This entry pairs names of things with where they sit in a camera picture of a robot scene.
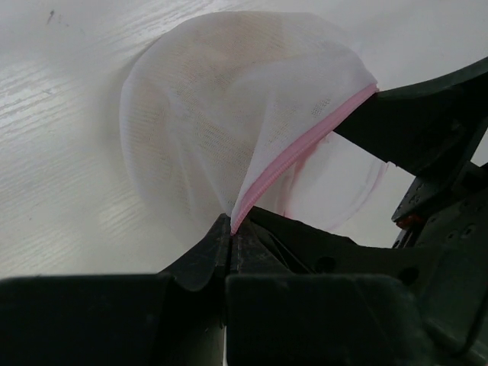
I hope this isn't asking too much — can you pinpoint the white mesh laundry bag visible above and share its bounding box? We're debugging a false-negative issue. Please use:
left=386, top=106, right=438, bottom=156
left=120, top=11, right=386, bottom=238

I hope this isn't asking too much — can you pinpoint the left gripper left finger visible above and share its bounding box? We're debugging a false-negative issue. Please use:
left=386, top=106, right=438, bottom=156
left=1, top=215, right=230, bottom=365

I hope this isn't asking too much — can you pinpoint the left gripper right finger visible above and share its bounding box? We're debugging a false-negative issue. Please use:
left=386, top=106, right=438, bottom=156
left=226, top=221, right=430, bottom=365

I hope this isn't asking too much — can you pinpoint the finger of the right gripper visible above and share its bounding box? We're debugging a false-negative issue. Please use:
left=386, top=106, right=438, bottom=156
left=334, top=59, right=487, bottom=175
left=248, top=207, right=397, bottom=277

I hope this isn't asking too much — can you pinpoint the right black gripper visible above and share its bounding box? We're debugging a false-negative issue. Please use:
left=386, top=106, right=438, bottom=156
left=342, top=162, right=487, bottom=365

